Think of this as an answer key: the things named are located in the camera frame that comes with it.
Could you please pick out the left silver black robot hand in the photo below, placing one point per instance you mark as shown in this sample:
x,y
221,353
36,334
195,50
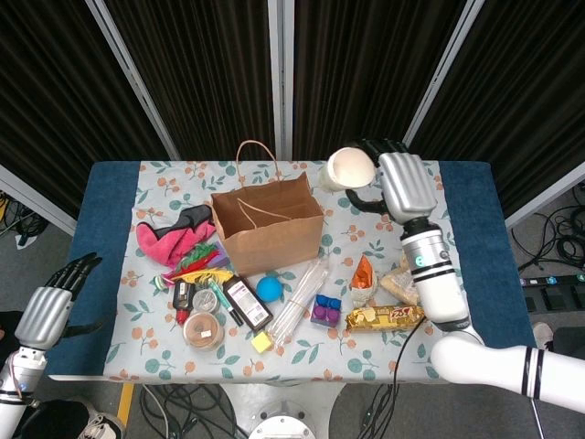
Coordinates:
x,y
43,315

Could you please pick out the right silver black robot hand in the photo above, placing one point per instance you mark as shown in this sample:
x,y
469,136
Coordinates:
x,y
407,187

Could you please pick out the white paper cup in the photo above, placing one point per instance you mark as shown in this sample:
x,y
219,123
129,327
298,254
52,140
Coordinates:
x,y
349,167

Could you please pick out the beige cracker packet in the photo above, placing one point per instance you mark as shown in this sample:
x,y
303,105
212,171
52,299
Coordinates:
x,y
398,285

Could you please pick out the orange snack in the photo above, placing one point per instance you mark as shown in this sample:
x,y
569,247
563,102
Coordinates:
x,y
364,279

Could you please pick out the gold biscuit pack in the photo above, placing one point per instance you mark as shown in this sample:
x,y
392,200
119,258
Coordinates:
x,y
384,318

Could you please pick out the purple blue toy block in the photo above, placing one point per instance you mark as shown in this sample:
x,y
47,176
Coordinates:
x,y
326,312

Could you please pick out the clear tub of rubber bands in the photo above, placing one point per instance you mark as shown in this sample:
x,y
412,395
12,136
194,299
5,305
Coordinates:
x,y
203,330

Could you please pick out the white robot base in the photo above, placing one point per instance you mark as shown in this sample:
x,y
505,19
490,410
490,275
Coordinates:
x,y
283,411

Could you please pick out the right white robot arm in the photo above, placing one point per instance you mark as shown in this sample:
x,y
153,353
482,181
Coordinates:
x,y
434,283

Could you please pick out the brown paper bag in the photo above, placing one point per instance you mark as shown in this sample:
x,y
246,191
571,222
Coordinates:
x,y
274,242

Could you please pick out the bystander black clothing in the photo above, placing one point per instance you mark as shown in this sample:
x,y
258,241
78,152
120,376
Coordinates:
x,y
50,420

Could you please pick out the green white striped tape roll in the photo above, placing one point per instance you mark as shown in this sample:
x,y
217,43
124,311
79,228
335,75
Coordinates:
x,y
161,282

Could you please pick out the black white sneaker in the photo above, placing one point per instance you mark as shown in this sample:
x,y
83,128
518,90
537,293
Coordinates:
x,y
98,425

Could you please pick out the black pleated curtain panel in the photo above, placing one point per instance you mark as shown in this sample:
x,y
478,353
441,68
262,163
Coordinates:
x,y
55,91
365,68
205,68
525,91

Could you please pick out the magenta feather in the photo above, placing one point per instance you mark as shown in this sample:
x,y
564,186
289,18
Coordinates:
x,y
168,275

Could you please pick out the blue table cover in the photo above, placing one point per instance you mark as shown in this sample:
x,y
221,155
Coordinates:
x,y
109,192

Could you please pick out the small black box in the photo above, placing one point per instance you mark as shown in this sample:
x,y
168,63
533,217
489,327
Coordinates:
x,y
183,297

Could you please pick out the pink fluffy cloth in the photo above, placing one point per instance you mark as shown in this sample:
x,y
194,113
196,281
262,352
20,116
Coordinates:
x,y
169,240

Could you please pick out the green feather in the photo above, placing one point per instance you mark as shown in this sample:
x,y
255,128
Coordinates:
x,y
192,260

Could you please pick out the bundle of clear straws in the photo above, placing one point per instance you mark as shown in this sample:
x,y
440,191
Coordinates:
x,y
297,304

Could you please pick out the clear tub of paper clips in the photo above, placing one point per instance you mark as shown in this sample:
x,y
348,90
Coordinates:
x,y
205,300

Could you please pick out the yellow feather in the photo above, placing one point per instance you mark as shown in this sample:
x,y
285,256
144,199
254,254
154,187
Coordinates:
x,y
205,275

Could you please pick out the red feather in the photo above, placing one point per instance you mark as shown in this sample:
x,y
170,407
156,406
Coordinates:
x,y
204,264

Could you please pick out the blue ball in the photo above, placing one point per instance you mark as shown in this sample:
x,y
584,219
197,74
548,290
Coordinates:
x,y
269,289

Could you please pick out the green marker pen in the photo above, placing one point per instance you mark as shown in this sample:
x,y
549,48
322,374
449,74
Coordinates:
x,y
224,299

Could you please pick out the dark grey cloth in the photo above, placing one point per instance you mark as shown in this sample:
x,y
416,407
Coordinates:
x,y
196,214

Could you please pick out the floral tablecloth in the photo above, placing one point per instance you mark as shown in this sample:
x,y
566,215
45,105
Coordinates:
x,y
320,361

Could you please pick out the brown bottle with white label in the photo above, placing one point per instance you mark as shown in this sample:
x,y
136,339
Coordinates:
x,y
249,304

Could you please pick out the white shoe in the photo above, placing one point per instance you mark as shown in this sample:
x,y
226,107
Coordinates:
x,y
543,336

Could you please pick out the yellow foam cube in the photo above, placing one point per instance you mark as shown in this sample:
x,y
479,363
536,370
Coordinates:
x,y
262,342

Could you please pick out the grey aluminium partition frame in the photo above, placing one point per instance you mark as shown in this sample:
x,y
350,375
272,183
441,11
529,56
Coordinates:
x,y
279,68
544,201
133,78
36,201
439,68

